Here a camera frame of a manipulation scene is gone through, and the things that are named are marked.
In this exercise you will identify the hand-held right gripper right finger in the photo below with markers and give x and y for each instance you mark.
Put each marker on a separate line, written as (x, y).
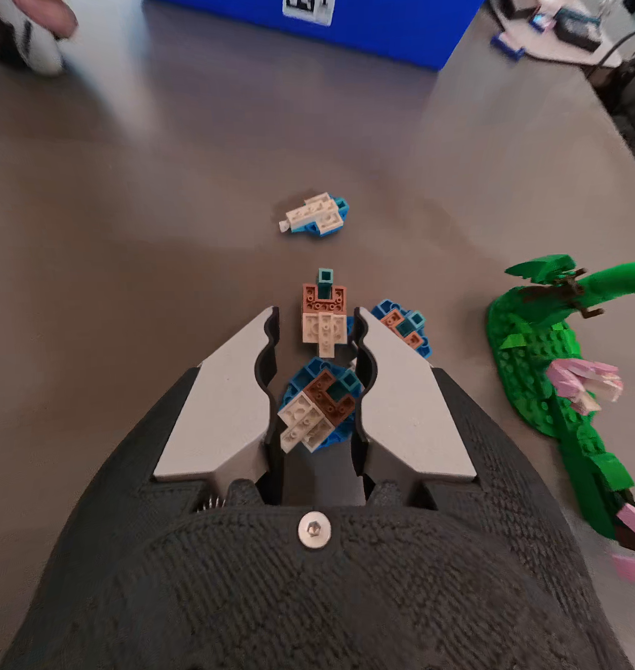
(411, 418)

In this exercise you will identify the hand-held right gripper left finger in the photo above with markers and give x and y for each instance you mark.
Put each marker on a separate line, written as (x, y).
(218, 418)

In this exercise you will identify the blue white brown lego assembly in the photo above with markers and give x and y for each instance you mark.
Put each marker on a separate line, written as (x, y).
(307, 418)

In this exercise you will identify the blue brown teal lego assembly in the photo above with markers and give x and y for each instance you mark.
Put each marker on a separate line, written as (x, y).
(403, 324)

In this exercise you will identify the brown white teal lego assembly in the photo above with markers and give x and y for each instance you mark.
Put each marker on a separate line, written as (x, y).
(325, 327)

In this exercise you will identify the green lego plant model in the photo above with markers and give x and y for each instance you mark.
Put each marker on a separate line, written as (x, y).
(526, 366)

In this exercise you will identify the white and blue lego assembly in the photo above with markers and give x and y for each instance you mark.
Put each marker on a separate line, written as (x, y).
(312, 213)

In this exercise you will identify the person's left hand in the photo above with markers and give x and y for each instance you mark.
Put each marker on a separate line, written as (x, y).
(50, 15)

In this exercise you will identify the blue plastic box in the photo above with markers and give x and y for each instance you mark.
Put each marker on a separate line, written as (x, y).
(380, 26)

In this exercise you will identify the small blue block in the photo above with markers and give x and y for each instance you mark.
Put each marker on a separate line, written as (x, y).
(538, 21)
(508, 46)

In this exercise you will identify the pale board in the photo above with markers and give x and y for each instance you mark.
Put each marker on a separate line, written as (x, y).
(537, 47)

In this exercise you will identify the black device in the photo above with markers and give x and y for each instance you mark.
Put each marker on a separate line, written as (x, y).
(579, 29)

